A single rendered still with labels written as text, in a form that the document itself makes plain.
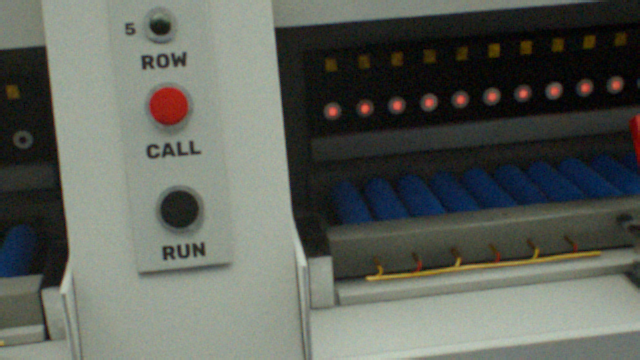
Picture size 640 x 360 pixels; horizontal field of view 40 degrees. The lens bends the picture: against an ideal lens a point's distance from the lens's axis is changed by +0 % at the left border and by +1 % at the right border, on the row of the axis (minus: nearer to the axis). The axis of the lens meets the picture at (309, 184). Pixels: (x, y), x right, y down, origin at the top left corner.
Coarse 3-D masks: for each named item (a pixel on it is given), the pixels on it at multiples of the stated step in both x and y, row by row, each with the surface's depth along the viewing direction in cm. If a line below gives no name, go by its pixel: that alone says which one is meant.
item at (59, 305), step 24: (0, 168) 52; (24, 168) 52; (48, 168) 53; (0, 192) 53; (48, 240) 52; (48, 264) 42; (48, 288) 40; (72, 288) 36; (48, 312) 41; (72, 312) 36; (48, 336) 42; (72, 336) 36
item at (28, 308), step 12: (24, 276) 42; (36, 276) 42; (0, 288) 41; (12, 288) 41; (24, 288) 41; (36, 288) 41; (0, 300) 41; (12, 300) 41; (24, 300) 41; (36, 300) 41; (0, 312) 41; (12, 312) 41; (24, 312) 41; (36, 312) 41; (0, 324) 41; (12, 324) 41; (24, 324) 41; (36, 324) 41
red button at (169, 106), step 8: (160, 88) 36; (168, 88) 36; (176, 88) 36; (152, 96) 36; (160, 96) 36; (168, 96) 36; (176, 96) 36; (184, 96) 36; (152, 104) 36; (160, 104) 36; (168, 104) 36; (176, 104) 36; (184, 104) 36; (152, 112) 36; (160, 112) 36; (168, 112) 36; (176, 112) 36; (184, 112) 36; (160, 120) 36; (168, 120) 36; (176, 120) 36
